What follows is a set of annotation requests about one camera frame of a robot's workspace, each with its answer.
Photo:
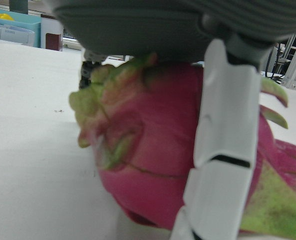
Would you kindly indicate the left white grey robot hand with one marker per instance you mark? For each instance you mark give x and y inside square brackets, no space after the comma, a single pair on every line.
[142,27]

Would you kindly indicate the pink dragon fruit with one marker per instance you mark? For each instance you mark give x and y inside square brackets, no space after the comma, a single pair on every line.
[150,140]

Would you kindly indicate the white maroon carton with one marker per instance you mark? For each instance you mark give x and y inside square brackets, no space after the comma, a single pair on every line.
[51,35]

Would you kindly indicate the light blue storage box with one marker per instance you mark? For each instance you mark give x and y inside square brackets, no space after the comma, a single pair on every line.
[25,27]

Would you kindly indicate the white blue handheld device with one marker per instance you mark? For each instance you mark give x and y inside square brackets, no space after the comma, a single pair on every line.
[10,33]

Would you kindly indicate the yellow round object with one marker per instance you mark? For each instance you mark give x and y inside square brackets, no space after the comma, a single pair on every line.
[4,17]

